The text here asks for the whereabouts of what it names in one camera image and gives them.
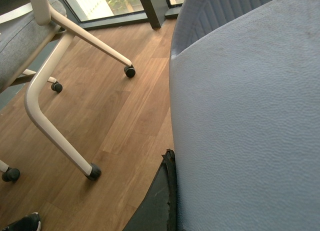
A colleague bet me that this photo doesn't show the left gripper black camera finger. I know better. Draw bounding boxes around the left gripper black camera finger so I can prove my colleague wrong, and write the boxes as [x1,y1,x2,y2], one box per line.
[124,149,177,231]

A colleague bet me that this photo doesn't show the black shoe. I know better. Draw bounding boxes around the black shoe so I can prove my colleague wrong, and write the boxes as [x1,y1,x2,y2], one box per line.
[1,212,42,231]

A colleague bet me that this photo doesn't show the white grey office chair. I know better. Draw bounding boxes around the white grey office chair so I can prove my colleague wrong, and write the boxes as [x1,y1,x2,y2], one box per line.
[0,0,136,181]

